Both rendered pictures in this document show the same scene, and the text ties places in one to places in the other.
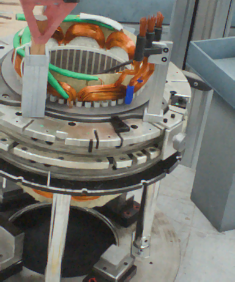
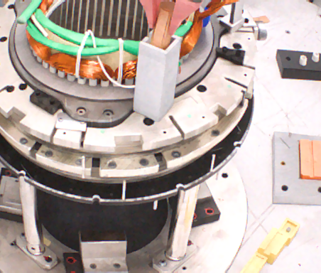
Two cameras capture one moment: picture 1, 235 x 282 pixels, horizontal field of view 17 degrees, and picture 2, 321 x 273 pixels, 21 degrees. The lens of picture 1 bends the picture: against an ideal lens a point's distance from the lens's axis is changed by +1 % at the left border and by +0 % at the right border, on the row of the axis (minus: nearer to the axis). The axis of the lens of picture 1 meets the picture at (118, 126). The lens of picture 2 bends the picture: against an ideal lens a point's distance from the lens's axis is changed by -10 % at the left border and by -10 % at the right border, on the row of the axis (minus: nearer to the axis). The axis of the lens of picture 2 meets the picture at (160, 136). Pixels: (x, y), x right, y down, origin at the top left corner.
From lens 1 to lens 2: 0.78 m
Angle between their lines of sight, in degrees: 43
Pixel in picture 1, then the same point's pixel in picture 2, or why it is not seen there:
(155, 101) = (238, 9)
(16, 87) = (99, 93)
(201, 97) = not seen: outside the picture
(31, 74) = (168, 70)
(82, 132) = (224, 89)
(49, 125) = (192, 107)
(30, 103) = (165, 101)
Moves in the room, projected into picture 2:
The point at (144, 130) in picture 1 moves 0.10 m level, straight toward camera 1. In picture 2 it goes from (248, 43) to (314, 95)
